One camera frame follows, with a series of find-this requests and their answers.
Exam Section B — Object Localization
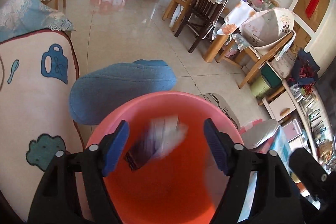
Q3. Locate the pink plastic basin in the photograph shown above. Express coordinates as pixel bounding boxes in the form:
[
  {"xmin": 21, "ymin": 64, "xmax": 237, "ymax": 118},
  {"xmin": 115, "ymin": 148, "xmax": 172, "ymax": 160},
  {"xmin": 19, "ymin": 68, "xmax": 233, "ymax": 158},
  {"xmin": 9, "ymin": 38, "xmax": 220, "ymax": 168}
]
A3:
[{"xmin": 88, "ymin": 92, "xmax": 242, "ymax": 223}]

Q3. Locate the dark flower bouquet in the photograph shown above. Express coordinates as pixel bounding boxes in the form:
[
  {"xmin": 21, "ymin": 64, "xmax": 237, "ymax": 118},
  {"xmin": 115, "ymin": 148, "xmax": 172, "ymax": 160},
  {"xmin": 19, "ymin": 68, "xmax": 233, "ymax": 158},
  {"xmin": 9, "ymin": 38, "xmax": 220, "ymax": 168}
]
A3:
[{"xmin": 287, "ymin": 49, "xmax": 321, "ymax": 88}]

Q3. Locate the dark wooden chair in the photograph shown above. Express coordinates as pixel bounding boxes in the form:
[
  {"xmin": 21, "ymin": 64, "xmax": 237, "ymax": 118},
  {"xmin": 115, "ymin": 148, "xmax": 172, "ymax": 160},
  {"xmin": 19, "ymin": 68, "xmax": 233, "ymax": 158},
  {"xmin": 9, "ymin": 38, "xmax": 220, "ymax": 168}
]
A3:
[{"xmin": 174, "ymin": 0, "xmax": 228, "ymax": 53}]

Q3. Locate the blue checkered tablecloth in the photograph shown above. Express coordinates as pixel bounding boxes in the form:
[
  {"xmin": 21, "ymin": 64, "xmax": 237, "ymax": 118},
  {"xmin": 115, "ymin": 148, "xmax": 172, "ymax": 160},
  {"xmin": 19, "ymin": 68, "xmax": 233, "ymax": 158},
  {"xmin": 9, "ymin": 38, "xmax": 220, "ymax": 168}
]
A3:
[{"xmin": 239, "ymin": 119, "xmax": 291, "ymax": 165}]

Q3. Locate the pink storage box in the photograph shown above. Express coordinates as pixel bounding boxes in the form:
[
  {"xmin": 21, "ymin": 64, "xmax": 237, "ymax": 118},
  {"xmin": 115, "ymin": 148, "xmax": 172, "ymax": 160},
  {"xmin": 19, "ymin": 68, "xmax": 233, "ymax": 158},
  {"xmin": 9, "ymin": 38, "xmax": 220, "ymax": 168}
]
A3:
[{"xmin": 282, "ymin": 119, "xmax": 302, "ymax": 142}]

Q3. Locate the green trash can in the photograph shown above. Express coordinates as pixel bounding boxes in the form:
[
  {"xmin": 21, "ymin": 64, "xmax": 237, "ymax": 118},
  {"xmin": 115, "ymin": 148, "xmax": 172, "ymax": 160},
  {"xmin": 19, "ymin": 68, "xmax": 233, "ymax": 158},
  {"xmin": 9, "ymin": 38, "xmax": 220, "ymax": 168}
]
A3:
[{"xmin": 250, "ymin": 75, "xmax": 272, "ymax": 98}]

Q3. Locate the cartoon cat stool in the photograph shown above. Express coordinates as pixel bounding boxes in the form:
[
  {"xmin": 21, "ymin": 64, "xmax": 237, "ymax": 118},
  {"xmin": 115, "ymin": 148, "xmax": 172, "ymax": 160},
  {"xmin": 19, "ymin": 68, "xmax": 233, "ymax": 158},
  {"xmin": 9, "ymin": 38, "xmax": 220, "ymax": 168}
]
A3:
[{"xmin": 198, "ymin": 93, "xmax": 240, "ymax": 130}]

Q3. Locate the beige cartoon sofa cover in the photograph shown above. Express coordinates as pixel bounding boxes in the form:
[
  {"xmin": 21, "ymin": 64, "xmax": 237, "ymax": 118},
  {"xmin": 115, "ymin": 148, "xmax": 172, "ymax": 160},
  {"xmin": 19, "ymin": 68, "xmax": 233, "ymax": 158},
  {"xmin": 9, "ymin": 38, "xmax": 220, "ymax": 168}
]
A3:
[{"xmin": 1, "ymin": 30, "xmax": 83, "ymax": 221}]

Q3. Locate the white tv cabinet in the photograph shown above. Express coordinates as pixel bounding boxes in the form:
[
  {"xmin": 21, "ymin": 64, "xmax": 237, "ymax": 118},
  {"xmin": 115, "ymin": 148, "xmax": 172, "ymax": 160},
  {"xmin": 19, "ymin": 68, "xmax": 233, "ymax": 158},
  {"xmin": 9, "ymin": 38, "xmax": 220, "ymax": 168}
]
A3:
[{"xmin": 259, "ymin": 80, "xmax": 318, "ymax": 160}]

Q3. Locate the wooden chair with cushion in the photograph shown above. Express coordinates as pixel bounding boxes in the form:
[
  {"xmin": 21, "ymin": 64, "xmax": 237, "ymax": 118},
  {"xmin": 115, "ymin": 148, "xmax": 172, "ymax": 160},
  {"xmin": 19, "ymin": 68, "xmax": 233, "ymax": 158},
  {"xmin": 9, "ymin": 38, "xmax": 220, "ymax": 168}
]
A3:
[{"xmin": 217, "ymin": 8, "xmax": 296, "ymax": 88}]

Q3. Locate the dining table with cloth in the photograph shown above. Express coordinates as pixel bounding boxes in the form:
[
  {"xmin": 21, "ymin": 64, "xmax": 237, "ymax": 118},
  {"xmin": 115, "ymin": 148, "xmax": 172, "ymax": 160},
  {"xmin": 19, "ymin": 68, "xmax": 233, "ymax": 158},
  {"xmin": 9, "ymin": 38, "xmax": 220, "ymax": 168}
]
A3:
[{"xmin": 202, "ymin": 0, "xmax": 261, "ymax": 63}]

